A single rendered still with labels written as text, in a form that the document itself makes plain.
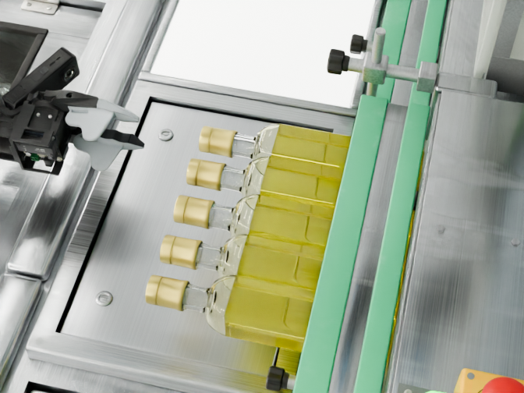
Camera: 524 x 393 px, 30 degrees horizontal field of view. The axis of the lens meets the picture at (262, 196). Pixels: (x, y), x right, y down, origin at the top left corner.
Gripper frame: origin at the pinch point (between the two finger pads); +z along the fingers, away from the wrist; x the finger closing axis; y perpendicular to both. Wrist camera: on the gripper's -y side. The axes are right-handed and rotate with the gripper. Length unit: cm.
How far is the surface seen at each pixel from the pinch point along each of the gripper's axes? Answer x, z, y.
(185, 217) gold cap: 2.1, 10.4, 13.0
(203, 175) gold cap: 2.2, 11.2, 7.0
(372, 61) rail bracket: 16.3, 29.5, -3.2
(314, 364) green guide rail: 16.8, 29.6, 34.3
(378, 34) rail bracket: 20.7, 29.8, -3.5
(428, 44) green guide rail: 2.6, 35.8, -18.7
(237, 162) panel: -13.0, 12.0, -5.4
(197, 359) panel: -10.3, 14.1, 25.7
